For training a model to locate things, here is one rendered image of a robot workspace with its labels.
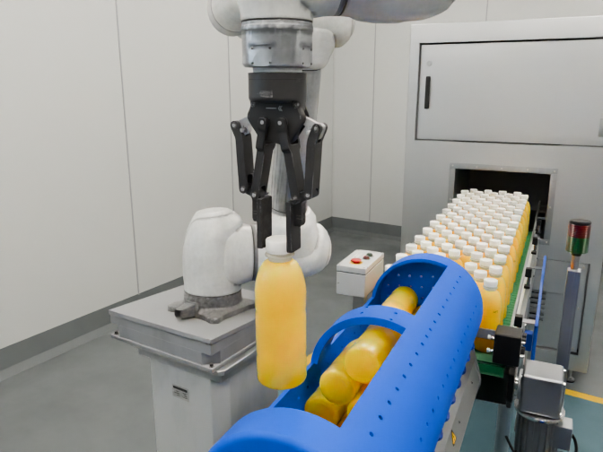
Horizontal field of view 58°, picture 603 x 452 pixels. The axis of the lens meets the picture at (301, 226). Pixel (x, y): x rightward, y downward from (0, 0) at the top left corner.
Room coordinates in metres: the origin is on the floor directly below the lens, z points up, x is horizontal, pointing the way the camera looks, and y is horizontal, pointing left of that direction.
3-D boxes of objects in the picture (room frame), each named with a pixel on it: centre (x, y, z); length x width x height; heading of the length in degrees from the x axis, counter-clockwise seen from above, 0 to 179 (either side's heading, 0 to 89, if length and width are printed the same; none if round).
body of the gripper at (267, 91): (0.73, 0.03, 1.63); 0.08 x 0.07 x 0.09; 65
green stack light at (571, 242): (1.65, -0.87, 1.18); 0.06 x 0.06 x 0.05
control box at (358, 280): (1.76, -0.20, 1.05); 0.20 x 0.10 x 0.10; 155
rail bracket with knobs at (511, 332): (1.41, -0.58, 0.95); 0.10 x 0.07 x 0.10; 65
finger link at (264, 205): (0.74, 0.05, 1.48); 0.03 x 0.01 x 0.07; 155
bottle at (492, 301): (1.51, -0.55, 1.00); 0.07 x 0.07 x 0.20
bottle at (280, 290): (0.73, 0.03, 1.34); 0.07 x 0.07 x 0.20
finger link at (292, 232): (0.72, 0.01, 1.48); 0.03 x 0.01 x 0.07; 155
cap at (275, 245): (0.73, 0.03, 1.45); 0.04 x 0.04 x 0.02
